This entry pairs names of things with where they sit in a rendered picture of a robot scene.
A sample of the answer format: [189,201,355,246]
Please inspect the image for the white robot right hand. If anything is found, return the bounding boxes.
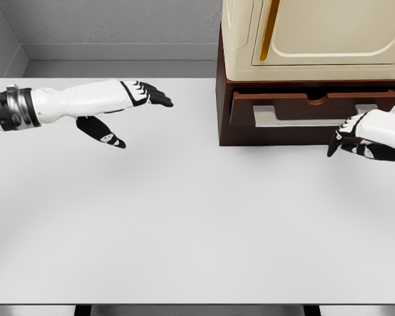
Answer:
[327,109,395,163]

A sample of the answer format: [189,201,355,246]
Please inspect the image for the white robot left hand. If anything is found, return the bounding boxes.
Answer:
[69,80,174,149]

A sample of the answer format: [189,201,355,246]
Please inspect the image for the brown wooden drawer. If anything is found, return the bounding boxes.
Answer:
[229,88,395,128]

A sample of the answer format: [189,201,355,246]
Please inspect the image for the cream cabinet with door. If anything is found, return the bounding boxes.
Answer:
[221,0,395,82]

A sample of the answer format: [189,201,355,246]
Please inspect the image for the dark brown wooden cabinet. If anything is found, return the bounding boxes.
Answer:
[215,24,395,147]

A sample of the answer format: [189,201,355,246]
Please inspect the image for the silver drawer handle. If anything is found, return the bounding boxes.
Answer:
[252,104,379,128]

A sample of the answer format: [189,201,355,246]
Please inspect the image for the gold door handle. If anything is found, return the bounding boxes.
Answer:
[259,0,281,62]

